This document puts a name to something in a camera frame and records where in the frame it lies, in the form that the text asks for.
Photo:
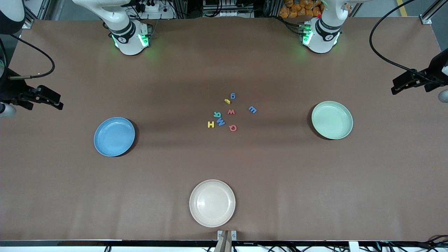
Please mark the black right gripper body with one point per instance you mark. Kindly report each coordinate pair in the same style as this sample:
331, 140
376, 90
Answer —
10, 89

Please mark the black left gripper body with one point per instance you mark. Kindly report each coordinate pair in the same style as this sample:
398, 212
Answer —
436, 70

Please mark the blue lowercase letter m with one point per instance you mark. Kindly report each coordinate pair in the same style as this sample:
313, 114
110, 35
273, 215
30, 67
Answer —
252, 110

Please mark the teal uppercase letter R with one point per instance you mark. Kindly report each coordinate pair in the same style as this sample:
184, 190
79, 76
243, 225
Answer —
217, 114

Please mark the blue uppercase letter M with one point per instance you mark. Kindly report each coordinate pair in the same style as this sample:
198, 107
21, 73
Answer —
221, 121

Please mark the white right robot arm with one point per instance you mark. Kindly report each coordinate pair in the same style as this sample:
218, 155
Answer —
129, 38

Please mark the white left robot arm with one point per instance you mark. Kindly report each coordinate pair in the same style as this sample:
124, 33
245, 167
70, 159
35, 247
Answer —
322, 38

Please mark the blue plate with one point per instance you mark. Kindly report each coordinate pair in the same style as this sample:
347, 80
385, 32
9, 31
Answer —
113, 137

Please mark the green plate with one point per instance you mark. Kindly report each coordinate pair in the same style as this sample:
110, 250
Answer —
332, 120

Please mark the red uppercase letter Q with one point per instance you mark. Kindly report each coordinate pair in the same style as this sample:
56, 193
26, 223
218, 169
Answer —
230, 128

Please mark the beige plate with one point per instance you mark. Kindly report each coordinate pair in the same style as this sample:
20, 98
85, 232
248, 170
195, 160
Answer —
212, 203

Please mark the orange snack bags pile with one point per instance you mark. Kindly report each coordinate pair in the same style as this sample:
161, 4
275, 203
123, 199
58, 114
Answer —
290, 10

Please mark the white power strip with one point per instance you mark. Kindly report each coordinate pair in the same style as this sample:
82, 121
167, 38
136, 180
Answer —
152, 6

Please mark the aluminium corner bracket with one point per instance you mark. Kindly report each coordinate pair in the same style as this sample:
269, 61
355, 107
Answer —
28, 23
426, 20

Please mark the aluminium frame beam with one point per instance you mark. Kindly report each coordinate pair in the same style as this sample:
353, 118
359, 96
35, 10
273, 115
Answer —
434, 7

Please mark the grey metal mounting bracket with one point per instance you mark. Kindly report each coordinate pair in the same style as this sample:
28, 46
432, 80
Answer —
219, 233

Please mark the tan wooden post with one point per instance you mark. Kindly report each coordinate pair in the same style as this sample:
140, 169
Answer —
225, 245

